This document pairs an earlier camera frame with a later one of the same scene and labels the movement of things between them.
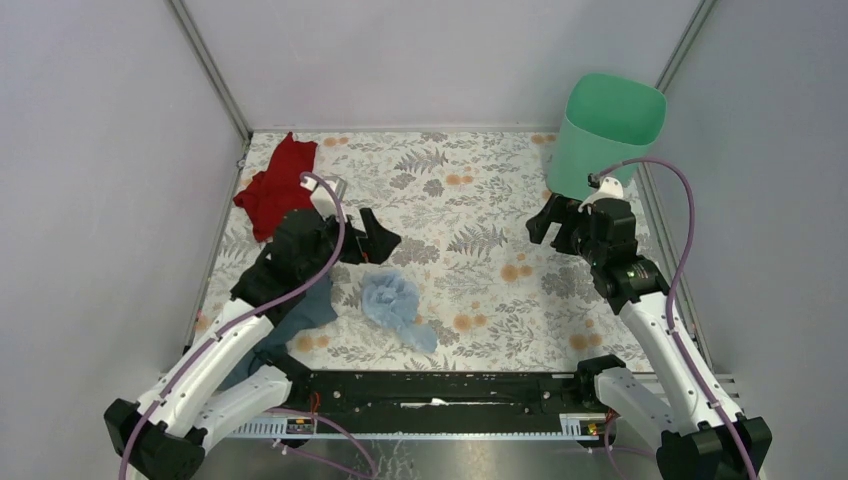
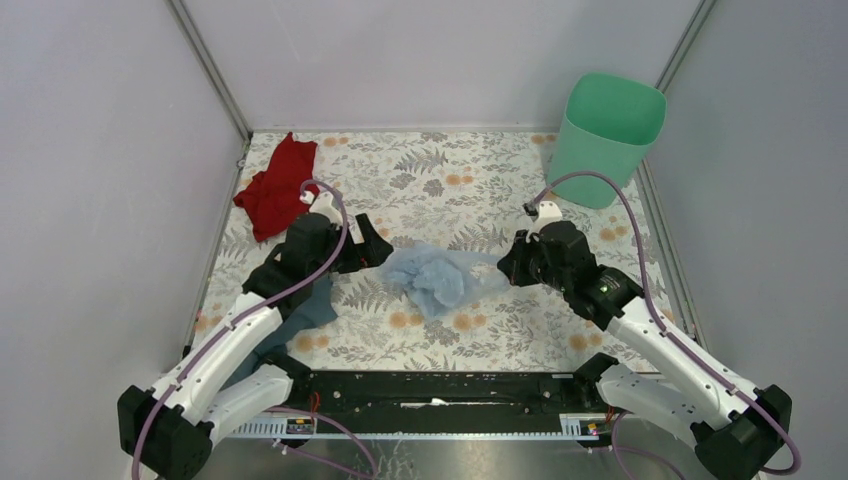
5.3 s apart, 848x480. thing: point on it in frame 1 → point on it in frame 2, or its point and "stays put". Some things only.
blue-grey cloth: x=317 y=305 stays put
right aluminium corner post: x=667 y=76 stays put
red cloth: x=271 y=193 stays put
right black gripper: x=539 y=224 → x=513 y=263
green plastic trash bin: x=607 y=121 stays put
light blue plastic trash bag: x=391 y=300 → x=439 y=279
